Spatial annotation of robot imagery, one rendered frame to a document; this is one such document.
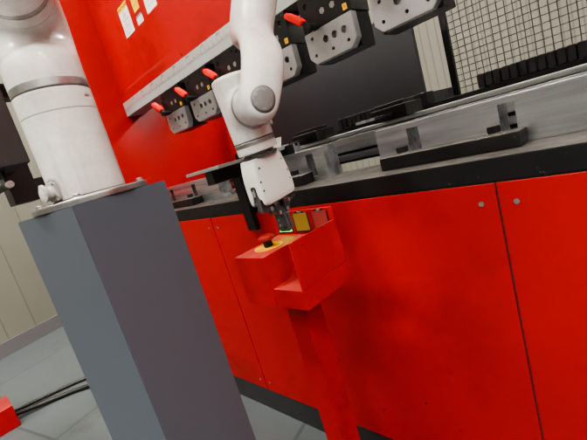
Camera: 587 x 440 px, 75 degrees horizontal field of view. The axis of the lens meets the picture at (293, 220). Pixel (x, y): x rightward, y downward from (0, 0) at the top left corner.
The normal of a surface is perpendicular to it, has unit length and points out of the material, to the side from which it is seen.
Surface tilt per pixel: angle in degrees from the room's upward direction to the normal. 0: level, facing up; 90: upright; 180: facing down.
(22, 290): 90
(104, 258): 90
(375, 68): 90
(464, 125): 90
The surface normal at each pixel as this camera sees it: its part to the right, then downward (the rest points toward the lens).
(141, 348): 0.83, -0.14
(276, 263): 0.71, -0.07
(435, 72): -0.47, 0.30
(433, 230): -0.67, 0.32
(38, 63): 0.39, 0.00
